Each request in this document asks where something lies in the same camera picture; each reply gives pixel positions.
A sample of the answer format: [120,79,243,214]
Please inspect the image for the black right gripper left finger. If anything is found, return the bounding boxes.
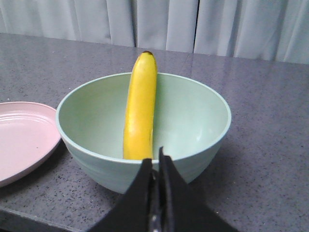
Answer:
[88,159,153,232]

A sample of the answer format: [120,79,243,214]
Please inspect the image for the yellow banana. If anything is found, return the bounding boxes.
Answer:
[123,51,157,160]

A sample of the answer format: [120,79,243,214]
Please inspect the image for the pink plate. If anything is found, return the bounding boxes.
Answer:
[0,101,61,187]

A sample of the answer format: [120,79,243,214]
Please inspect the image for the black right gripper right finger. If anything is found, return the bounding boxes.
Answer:
[158,147,237,232]

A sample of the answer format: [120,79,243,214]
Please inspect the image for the pale green curtain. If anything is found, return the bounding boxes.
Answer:
[0,0,309,64]

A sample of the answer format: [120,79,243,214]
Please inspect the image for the green bowl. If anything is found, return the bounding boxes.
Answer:
[56,73,232,193]

